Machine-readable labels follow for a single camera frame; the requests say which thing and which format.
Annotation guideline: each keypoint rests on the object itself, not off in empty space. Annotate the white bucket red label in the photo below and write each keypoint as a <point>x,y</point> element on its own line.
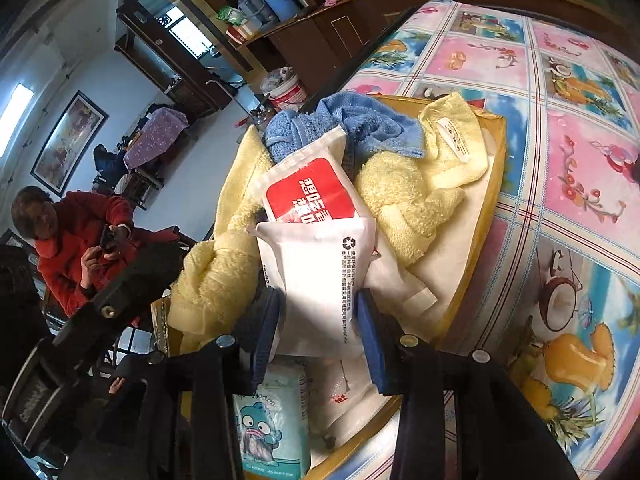
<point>287,95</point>

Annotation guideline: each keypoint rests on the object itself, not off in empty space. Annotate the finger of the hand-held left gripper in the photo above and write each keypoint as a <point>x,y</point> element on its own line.
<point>125,290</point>

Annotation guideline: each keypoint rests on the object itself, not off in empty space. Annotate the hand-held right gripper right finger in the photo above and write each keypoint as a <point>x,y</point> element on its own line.
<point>370,340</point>

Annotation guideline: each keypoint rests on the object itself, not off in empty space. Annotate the plain white wipes pack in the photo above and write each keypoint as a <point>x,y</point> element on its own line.
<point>320,280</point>

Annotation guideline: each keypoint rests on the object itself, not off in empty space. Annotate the fluorescent ceiling light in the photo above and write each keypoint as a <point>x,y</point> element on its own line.
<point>15,115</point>

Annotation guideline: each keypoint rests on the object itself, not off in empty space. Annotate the person's left hand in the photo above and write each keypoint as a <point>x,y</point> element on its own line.
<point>117,385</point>

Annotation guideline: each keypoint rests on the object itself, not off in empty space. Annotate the white pack red characters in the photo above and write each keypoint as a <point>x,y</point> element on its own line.
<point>345,400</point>

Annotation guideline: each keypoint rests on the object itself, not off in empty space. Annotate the cardboard box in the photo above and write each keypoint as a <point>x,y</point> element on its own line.
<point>470,280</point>

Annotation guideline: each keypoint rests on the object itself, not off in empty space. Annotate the light blue towel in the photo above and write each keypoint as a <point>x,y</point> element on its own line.
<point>360,120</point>

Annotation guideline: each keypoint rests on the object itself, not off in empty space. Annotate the framed wall picture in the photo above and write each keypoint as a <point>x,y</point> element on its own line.
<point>70,140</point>

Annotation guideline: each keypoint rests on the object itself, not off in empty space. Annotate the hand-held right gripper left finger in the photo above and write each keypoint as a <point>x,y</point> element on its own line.
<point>265,330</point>

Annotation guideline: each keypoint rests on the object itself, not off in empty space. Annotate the long pale yellow towel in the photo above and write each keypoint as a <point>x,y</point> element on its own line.
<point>220,270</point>

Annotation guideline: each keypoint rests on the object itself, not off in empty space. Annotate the purple patterned cloth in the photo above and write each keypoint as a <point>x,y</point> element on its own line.
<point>155,135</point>

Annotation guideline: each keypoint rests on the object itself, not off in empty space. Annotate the teal cartoon tissue pack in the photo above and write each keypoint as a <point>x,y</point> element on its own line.
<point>270,425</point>

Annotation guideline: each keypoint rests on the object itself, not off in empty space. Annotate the pale yellow towel white tag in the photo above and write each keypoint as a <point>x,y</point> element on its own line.
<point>400,195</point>

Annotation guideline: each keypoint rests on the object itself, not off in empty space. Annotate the bright window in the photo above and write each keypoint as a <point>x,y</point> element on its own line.
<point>190,32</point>

